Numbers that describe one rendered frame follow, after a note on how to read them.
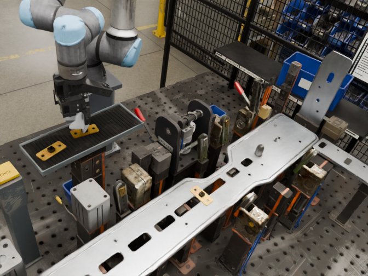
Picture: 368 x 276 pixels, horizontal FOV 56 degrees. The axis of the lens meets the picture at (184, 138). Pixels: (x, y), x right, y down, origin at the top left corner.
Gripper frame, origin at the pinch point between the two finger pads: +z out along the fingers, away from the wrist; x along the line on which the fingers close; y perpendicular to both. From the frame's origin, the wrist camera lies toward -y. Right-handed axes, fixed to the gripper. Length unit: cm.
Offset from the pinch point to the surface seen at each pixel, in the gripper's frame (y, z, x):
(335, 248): -82, 48, 64
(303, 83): -107, 8, 4
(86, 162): 1.9, 10.5, 5.4
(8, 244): 30.2, 12.0, 22.4
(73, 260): 16.8, 18.0, 31.6
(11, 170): 23.7, 2.0, 6.9
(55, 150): 11.0, 1.8, 4.7
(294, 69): -100, 1, 1
